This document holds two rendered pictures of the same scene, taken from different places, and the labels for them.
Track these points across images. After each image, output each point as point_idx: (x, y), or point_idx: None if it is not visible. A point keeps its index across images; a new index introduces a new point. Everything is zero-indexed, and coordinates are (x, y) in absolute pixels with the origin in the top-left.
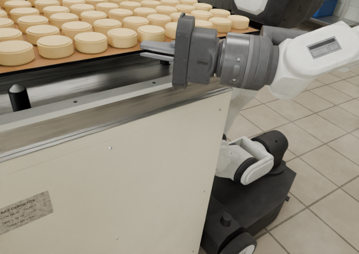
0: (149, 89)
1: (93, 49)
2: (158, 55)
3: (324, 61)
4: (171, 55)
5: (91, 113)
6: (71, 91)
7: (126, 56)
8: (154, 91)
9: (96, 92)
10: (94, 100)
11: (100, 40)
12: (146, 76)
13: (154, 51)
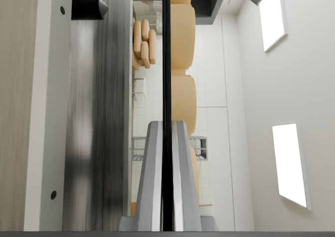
0: (37, 176)
1: (178, 12)
2: (156, 164)
3: None
4: (160, 226)
5: (24, 23)
6: (79, 86)
7: (104, 182)
8: (25, 191)
9: (68, 112)
10: (51, 35)
11: (193, 32)
12: (72, 203)
13: (162, 161)
